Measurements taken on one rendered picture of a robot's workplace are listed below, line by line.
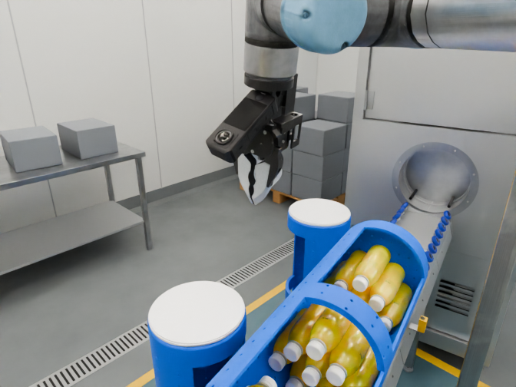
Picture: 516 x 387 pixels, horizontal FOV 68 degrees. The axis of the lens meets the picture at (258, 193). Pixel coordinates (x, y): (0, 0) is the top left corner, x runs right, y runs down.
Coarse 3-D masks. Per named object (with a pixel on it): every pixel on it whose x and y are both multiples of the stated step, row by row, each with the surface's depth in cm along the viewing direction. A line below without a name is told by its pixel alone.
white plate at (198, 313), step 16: (176, 288) 120; (192, 288) 120; (208, 288) 120; (224, 288) 120; (160, 304) 113; (176, 304) 113; (192, 304) 113; (208, 304) 113; (224, 304) 113; (240, 304) 113; (160, 320) 107; (176, 320) 107; (192, 320) 107; (208, 320) 107; (224, 320) 107; (240, 320) 107; (160, 336) 101; (176, 336) 101; (192, 336) 101; (208, 336) 101; (224, 336) 102
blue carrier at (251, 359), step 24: (360, 240) 127; (384, 240) 122; (408, 240) 113; (336, 264) 129; (408, 264) 120; (312, 288) 90; (336, 288) 88; (288, 312) 83; (360, 312) 83; (408, 312) 99; (264, 336) 76; (384, 336) 83; (240, 360) 71; (264, 360) 93; (384, 360) 81; (216, 384) 67; (240, 384) 86
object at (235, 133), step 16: (256, 96) 54; (272, 96) 53; (240, 112) 53; (256, 112) 52; (272, 112) 54; (224, 128) 51; (240, 128) 51; (256, 128) 52; (208, 144) 51; (224, 144) 50; (240, 144) 51
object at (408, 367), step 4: (424, 312) 203; (416, 332) 206; (416, 336) 207; (416, 340) 208; (412, 344) 210; (416, 344) 209; (412, 348) 211; (416, 348) 211; (408, 352) 213; (412, 352) 212; (408, 356) 214; (412, 356) 212; (408, 360) 215; (412, 360) 213; (408, 364) 215; (412, 364) 214; (404, 368) 219; (408, 368) 219; (412, 368) 219
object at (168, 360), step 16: (240, 336) 108; (160, 352) 103; (176, 352) 100; (192, 352) 99; (208, 352) 100; (224, 352) 103; (160, 368) 106; (176, 368) 102; (192, 368) 102; (208, 368) 138; (160, 384) 109; (176, 384) 105; (192, 384) 103
